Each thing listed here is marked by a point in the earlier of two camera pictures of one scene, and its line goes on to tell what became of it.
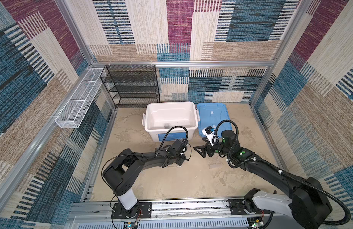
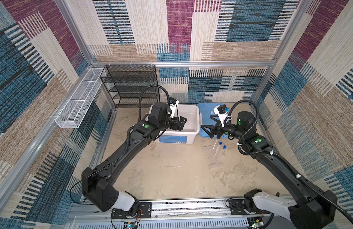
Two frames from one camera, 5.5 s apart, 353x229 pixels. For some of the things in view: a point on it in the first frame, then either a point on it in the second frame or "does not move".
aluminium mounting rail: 181,215 does not move
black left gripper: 180,161 -> 180,124
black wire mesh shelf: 133,86 does not move
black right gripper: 203,149 -> 218,129
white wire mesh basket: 71,114 does not move
